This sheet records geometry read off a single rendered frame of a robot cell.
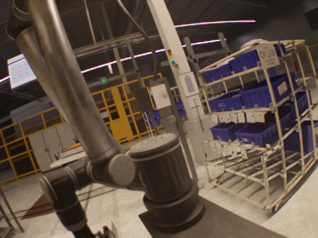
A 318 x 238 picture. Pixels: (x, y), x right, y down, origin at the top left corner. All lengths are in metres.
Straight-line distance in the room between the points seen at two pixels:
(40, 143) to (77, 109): 8.96
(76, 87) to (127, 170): 0.30
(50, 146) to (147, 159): 8.77
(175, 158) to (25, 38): 0.76
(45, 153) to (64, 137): 1.31
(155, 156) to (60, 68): 0.41
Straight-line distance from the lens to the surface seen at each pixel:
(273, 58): 1.82
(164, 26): 3.61
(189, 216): 0.73
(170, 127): 2.46
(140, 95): 2.21
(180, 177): 0.66
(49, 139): 9.28
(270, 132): 1.87
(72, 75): 0.55
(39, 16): 0.64
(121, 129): 9.54
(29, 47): 0.81
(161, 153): 0.61
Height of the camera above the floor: 1.39
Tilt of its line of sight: 4 degrees down
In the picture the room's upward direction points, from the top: 18 degrees counter-clockwise
